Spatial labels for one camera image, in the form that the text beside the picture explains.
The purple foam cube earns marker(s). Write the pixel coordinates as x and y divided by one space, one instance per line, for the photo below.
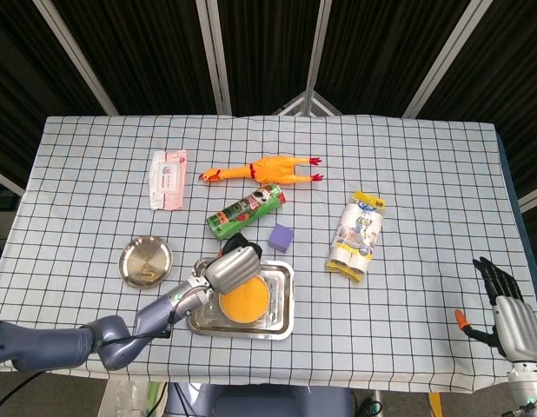
280 239

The pink wet wipes pack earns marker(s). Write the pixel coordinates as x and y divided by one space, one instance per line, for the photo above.
167 179

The bowl of orange powder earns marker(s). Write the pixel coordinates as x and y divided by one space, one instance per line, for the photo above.
247 304

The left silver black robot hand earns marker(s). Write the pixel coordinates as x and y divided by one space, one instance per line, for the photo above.
234 269

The yellow white roll bag pack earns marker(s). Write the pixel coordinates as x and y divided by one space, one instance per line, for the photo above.
356 234

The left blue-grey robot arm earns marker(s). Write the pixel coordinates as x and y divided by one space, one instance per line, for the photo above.
47 345

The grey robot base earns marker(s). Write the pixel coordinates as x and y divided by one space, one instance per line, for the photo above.
260 401

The blue checkered tablecloth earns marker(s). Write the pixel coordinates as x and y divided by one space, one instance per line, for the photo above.
403 174

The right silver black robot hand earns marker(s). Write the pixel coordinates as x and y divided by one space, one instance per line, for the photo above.
516 328

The round steel plate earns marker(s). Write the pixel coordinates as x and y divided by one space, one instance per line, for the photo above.
145 261

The yellow strip under table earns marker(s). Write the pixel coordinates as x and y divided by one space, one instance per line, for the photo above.
434 406

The metal screen foot frame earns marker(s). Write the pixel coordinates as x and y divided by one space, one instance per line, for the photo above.
309 102

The black folding screen partition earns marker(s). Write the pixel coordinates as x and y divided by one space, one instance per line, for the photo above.
155 52

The rectangular steel tray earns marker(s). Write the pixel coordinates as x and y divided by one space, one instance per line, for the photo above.
279 304

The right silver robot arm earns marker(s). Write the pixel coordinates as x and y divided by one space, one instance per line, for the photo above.
527 386

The green Pringles can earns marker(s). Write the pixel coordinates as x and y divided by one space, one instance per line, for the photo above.
244 213

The yellow rubber chicken toy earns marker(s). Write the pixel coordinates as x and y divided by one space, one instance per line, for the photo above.
268 169

